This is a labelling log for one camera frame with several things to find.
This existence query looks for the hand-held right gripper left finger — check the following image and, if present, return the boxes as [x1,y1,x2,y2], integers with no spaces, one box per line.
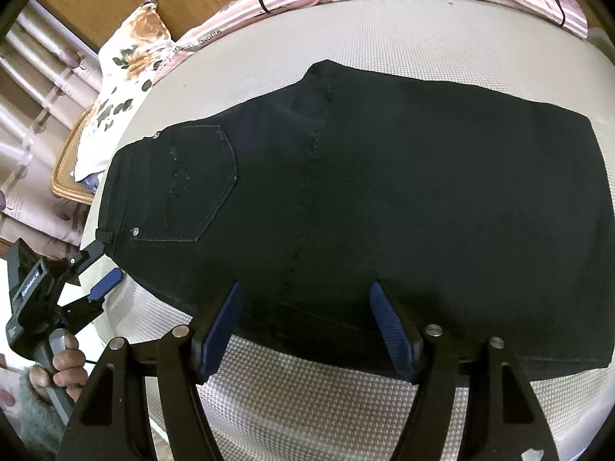
[57,281,243,461]

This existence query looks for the person's left hand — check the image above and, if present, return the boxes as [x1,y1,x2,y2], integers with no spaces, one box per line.
[29,333,92,401]

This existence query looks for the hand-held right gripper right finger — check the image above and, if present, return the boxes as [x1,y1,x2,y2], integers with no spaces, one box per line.
[369,279,560,461]

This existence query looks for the patterned curtain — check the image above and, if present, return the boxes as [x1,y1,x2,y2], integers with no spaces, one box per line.
[0,0,104,260]

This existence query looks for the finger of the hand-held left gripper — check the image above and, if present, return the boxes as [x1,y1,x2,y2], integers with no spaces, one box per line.
[60,268,125,333]
[67,240,107,275]

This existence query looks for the white floral pillow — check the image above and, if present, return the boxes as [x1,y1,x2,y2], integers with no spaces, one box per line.
[72,0,174,188]

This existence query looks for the black pants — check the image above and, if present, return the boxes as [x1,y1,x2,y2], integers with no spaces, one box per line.
[95,60,615,385]

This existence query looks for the wicker chair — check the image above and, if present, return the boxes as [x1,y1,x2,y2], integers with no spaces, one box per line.
[50,108,97,205]

